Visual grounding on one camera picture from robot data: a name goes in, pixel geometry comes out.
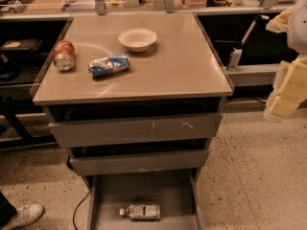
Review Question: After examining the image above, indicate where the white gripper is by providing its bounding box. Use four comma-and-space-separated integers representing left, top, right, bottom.
266, 7, 307, 101

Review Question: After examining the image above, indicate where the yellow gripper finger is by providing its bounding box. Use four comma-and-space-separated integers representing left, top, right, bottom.
269, 97, 299, 117

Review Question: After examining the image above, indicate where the clear plastic water bottle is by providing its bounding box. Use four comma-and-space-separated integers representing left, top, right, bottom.
119, 204, 161, 221

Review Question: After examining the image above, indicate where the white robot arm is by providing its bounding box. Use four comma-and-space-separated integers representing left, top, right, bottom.
264, 0, 307, 120

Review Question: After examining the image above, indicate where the top grey drawer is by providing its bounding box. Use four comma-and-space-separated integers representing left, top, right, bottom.
45, 97, 225, 148

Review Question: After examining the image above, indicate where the grey drawer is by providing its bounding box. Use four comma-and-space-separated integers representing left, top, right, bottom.
86, 170, 204, 230
45, 97, 225, 148
70, 139, 208, 176

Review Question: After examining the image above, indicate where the middle grey drawer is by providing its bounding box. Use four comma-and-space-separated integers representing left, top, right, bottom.
70, 139, 208, 176

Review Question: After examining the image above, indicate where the bottom grey drawer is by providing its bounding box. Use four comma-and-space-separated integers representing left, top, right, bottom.
86, 170, 204, 230

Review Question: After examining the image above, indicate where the grey drawer cabinet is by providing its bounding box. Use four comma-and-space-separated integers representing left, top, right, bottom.
30, 12, 235, 230

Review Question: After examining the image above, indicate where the white glue tube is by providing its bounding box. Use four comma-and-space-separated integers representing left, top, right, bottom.
227, 48, 243, 71

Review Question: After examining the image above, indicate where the white paper bowl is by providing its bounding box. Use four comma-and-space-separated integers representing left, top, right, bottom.
118, 28, 157, 53

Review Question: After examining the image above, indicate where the crushed blue can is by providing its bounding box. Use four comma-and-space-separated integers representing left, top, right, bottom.
88, 55, 130, 79

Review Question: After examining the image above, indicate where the orange soda can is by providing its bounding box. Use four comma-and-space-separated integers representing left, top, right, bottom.
53, 40, 75, 71

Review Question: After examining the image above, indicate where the black tray on shelf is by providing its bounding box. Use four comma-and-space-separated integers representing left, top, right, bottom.
0, 38, 41, 52

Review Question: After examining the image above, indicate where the white sneaker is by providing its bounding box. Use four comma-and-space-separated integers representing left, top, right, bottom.
1, 204, 44, 230

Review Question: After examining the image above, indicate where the black floor cable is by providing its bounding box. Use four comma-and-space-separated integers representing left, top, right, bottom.
72, 190, 92, 230

